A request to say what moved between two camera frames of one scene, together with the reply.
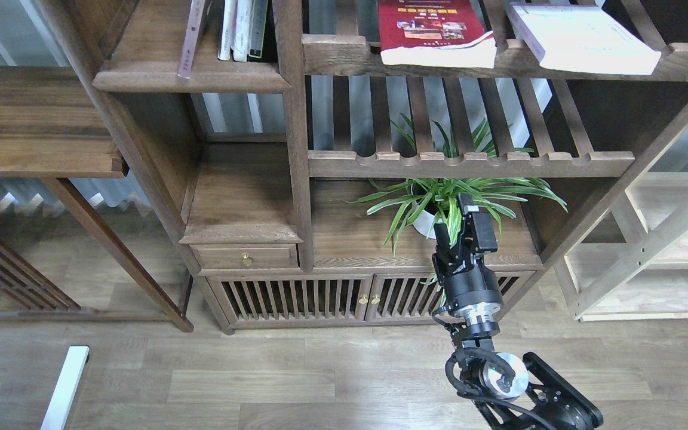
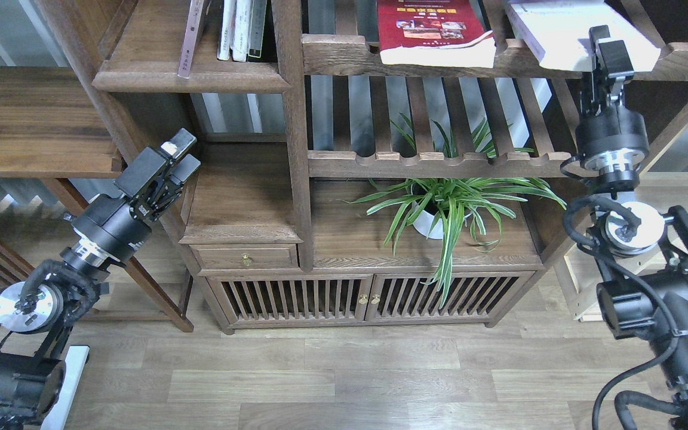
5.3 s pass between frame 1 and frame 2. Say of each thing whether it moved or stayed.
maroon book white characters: stayed
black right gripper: moved
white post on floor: stayed
